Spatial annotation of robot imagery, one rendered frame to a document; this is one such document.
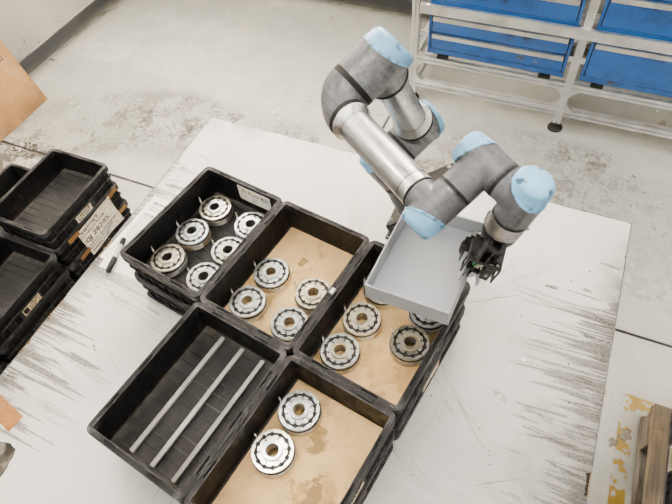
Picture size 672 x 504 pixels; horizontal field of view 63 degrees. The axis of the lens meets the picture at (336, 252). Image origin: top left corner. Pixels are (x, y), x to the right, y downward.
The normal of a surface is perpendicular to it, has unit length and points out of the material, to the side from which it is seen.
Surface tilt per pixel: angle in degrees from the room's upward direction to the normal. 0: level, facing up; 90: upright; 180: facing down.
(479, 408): 0
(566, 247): 0
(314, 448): 0
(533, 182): 14
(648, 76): 90
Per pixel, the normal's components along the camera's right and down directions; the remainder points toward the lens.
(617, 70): -0.40, 0.76
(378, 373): -0.07, -0.59
